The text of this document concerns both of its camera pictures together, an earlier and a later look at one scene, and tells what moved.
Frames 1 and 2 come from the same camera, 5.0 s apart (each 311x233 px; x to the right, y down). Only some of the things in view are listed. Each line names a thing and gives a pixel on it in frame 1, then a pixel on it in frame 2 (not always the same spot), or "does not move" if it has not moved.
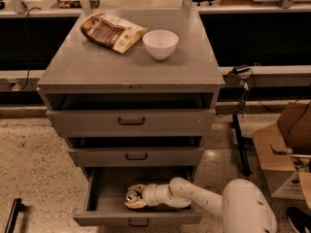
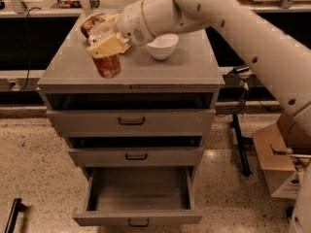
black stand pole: [245, 161] does not move
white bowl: [160, 44] does not move
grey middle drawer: [136, 156] does not move
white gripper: [150, 195] to [132, 23]
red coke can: [131, 195] to [109, 67]
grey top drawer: [133, 122] does not move
